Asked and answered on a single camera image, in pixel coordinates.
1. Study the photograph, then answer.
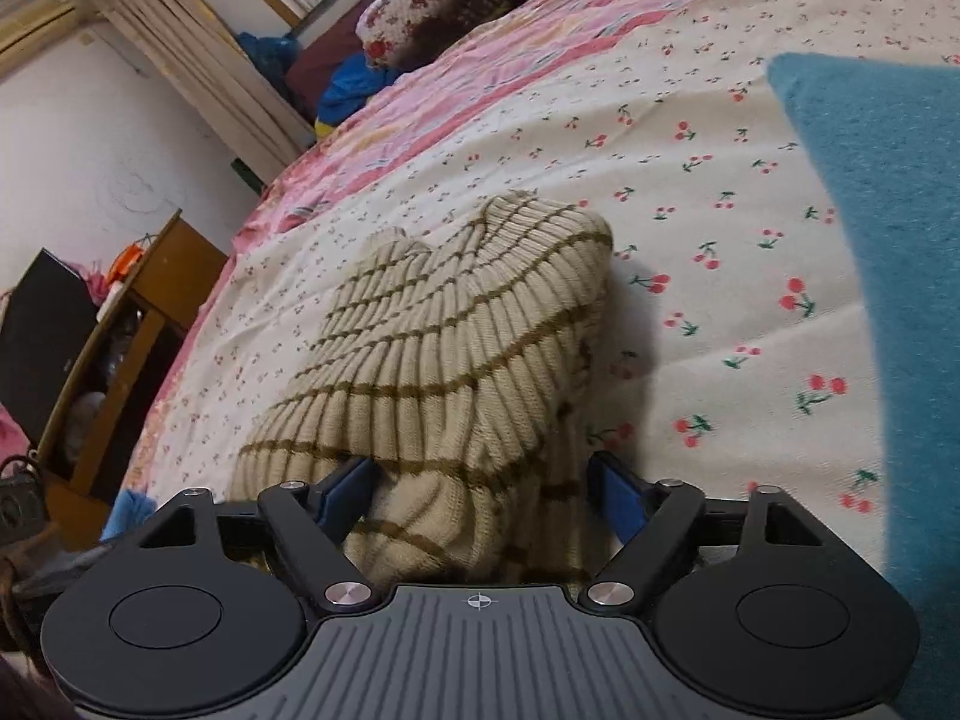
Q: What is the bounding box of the blue folded knit garment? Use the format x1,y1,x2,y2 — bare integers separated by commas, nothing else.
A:
99,489,156,543

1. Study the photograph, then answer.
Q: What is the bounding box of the left beige curtain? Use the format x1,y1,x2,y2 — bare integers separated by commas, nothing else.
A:
86,0,314,182

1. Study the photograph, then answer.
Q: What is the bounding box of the wooden desk cabinet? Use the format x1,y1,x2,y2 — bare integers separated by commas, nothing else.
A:
36,215,226,550

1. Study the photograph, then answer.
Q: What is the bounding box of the black monitor screen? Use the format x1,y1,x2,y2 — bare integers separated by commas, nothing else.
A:
0,249,98,447

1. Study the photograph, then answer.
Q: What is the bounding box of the cherry print bed sheet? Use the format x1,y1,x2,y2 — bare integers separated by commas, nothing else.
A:
124,0,958,585

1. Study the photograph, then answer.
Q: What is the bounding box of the maroon sofa bench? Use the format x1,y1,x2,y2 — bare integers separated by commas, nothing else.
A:
285,0,373,121

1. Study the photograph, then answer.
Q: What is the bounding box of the pink striped blanket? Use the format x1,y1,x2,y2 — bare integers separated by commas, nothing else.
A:
125,0,958,509

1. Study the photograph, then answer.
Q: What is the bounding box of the beige striped knit sweater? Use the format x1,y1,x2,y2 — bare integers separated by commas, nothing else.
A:
228,192,613,589

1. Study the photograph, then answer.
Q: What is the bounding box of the orange object on desk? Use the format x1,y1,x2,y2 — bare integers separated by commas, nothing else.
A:
104,239,149,288

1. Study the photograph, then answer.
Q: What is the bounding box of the teal folded fuzzy sweater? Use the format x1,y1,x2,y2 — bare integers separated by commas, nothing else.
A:
768,54,958,718

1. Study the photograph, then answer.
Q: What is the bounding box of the blue yellow crumpled garment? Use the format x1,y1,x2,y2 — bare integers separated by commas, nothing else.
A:
314,52,400,140

